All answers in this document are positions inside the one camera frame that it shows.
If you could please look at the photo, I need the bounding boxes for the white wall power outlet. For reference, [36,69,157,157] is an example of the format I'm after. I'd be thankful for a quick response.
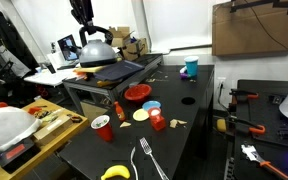
[217,77,227,89]

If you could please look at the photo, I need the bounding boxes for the silver fork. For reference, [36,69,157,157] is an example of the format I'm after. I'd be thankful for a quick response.
[139,137,169,180]

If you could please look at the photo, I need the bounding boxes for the orange hot sauce bottle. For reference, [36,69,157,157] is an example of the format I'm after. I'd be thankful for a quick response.
[113,101,126,122]

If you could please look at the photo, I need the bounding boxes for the open laptop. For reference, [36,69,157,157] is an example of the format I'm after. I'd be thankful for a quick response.
[56,33,82,63]

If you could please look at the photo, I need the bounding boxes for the red plastic mug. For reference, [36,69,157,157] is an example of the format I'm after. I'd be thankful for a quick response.
[147,107,167,132]

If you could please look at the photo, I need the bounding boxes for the open cardboard box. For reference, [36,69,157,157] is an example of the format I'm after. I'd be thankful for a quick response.
[107,26,135,48]

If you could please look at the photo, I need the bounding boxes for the yellow wooden board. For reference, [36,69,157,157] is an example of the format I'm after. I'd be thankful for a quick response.
[73,64,110,74]

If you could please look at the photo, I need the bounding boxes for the small yellow plate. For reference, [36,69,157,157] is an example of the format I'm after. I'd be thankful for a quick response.
[132,108,150,123]

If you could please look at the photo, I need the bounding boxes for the broken tan chip pieces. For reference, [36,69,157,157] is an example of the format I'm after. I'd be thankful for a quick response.
[169,118,188,129]

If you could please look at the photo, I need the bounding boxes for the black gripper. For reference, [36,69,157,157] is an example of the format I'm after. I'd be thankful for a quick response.
[68,0,95,30]

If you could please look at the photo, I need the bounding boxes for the red party cup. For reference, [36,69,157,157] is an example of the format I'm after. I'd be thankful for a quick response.
[90,114,114,143]

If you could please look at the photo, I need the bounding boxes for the black clamp orange straight handle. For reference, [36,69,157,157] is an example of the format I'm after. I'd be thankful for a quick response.
[229,88,260,104]

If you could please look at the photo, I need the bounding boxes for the black perforated breadboard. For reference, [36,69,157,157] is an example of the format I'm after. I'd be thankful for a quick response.
[233,79,288,180]

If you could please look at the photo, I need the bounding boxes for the orange handled wrench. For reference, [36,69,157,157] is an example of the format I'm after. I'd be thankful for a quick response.
[241,143,288,180]

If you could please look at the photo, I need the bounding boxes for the white side table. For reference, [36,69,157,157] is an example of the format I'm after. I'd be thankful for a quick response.
[23,68,82,88]

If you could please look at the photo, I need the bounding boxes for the yellow sponge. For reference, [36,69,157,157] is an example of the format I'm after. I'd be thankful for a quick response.
[216,118,228,133]

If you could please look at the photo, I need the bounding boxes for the silver spoon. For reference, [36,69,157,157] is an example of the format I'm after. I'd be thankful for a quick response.
[129,146,139,180]

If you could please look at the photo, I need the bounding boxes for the black red kitchen scale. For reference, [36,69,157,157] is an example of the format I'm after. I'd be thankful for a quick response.
[0,138,42,169]

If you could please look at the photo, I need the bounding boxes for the dark blue bin lid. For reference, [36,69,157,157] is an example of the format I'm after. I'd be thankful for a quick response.
[93,59,146,82]

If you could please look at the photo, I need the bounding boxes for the small blue plate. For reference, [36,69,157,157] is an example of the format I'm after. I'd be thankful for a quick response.
[141,100,162,112]

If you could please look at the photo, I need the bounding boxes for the red plastic bowl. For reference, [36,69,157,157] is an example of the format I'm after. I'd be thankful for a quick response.
[123,83,153,102]

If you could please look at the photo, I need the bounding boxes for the large cardboard panel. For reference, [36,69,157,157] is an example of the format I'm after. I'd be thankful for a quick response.
[211,1,288,57]

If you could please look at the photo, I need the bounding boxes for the wooden block box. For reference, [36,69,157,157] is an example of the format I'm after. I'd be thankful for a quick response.
[33,114,72,141]

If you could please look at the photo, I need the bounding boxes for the yellow wooden table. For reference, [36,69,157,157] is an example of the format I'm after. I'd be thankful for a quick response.
[0,98,90,180]

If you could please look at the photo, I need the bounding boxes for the white bag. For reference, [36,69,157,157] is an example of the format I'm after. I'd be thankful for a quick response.
[0,106,43,153]

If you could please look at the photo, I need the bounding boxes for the taped cardboard box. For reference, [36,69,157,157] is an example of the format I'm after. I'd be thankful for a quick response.
[118,37,149,62]

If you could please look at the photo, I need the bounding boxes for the black clamp orange curved handle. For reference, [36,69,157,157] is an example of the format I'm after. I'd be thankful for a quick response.
[225,114,267,136]

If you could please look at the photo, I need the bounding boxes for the yellow toy banana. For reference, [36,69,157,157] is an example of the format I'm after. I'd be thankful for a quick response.
[100,164,131,180]

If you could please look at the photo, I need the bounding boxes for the blue plastic cup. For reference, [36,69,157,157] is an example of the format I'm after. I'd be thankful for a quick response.
[184,55,200,79]

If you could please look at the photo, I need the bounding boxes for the grey kettle with black handle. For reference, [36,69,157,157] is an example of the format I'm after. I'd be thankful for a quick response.
[78,25,118,69]

